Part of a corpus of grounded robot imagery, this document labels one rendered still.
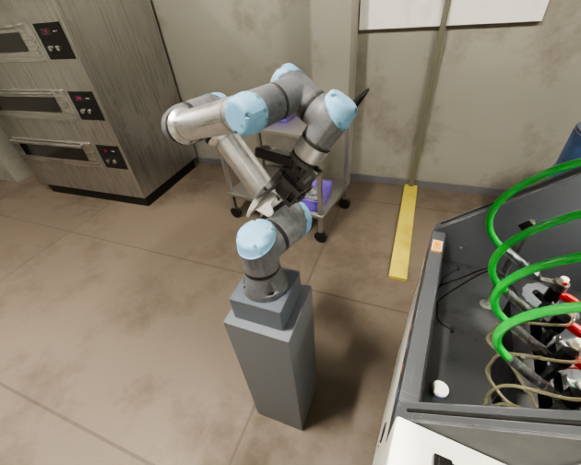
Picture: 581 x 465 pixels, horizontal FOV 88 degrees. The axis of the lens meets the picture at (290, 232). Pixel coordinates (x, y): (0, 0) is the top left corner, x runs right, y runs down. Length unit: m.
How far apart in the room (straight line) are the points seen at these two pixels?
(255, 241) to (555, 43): 2.59
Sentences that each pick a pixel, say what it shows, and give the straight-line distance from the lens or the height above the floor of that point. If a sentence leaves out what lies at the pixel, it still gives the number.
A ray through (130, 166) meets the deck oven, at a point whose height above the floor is 0.48.
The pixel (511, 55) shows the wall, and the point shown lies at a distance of 2.95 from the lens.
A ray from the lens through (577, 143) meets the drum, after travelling 2.50.
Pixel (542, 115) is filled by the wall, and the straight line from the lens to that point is 3.13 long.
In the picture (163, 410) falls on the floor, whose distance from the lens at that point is 1.94.
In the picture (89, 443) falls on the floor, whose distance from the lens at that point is 2.06.
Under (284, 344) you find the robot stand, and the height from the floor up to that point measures 0.78.
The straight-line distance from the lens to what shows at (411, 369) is 0.82.
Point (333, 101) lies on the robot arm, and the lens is 0.65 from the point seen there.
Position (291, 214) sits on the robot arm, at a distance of 0.92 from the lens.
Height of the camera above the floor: 1.66
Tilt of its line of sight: 39 degrees down
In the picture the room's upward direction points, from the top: 6 degrees counter-clockwise
